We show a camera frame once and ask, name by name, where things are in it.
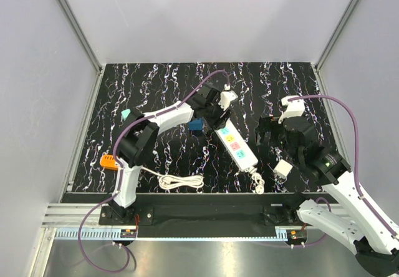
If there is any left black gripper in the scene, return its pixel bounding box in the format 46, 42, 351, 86
204, 97, 232, 132

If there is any blue cube socket adapter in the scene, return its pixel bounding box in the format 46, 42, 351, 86
188, 118, 204, 133

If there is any white multicolour power strip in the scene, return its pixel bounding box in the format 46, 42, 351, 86
216, 119, 258, 172

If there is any white power strip plug cord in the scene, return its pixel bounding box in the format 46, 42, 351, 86
248, 166, 266, 195

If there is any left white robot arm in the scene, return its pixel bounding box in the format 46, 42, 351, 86
108, 84, 238, 225

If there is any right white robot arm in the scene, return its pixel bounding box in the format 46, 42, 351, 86
255, 117, 398, 276

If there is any white charger plug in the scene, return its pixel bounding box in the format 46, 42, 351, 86
273, 159, 293, 179

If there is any teal cube adapter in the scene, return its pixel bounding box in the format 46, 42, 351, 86
121, 109, 131, 122

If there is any orange power strip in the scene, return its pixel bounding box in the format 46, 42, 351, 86
100, 154, 119, 170

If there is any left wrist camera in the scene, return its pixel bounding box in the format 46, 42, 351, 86
218, 84, 238, 110

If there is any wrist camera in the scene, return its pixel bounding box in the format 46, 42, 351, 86
278, 95, 305, 124
218, 84, 238, 110

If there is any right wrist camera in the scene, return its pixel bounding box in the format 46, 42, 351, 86
278, 95, 305, 124

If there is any white coiled cable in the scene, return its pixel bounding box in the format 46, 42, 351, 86
139, 166, 205, 191

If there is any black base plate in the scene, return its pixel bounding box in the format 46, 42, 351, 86
99, 193, 310, 239

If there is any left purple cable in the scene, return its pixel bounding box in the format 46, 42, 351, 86
77, 70, 231, 273

